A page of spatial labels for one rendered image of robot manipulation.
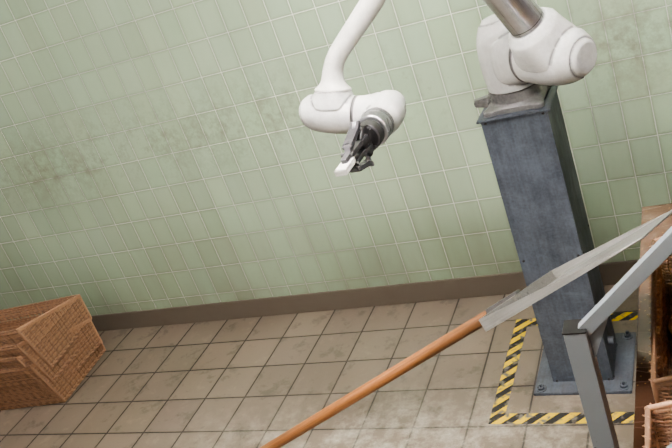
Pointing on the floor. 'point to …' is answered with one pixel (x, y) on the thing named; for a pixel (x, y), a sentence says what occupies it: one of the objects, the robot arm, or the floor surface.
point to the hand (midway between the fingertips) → (345, 166)
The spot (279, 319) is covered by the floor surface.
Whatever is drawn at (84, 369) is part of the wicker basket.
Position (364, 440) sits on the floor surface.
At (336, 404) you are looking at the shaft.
